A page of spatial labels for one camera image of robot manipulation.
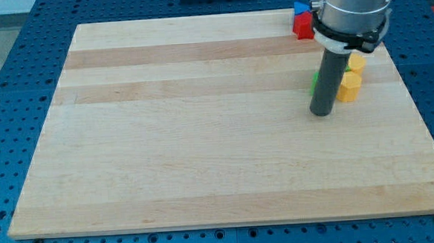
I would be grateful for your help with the yellow hexagon block front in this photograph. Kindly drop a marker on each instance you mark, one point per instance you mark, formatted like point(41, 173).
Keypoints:
point(349, 87)

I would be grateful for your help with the green block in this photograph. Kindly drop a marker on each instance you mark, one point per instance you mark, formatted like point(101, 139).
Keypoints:
point(313, 83)

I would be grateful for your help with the wooden board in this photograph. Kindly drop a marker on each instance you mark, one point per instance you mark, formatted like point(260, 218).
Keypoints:
point(203, 122)

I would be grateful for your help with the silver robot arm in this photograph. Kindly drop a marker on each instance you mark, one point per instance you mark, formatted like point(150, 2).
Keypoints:
point(343, 26)

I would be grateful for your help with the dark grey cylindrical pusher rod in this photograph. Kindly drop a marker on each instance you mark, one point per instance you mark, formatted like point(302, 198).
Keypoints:
point(332, 69)

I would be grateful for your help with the yellow hexagon block rear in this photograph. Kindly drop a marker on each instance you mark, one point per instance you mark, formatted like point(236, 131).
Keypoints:
point(356, 63)

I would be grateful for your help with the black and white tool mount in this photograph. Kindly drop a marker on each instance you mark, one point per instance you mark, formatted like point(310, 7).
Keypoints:
point(343, 43)

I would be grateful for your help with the blue triangle block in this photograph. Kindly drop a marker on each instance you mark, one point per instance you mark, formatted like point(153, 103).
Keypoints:
point(301, 7)

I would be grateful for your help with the red star block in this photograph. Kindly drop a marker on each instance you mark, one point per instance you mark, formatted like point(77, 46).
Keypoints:
point(302, 26)

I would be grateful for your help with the yellow hexagon block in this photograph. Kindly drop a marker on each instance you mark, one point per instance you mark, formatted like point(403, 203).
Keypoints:
point(349, 87)
point(356, 63)

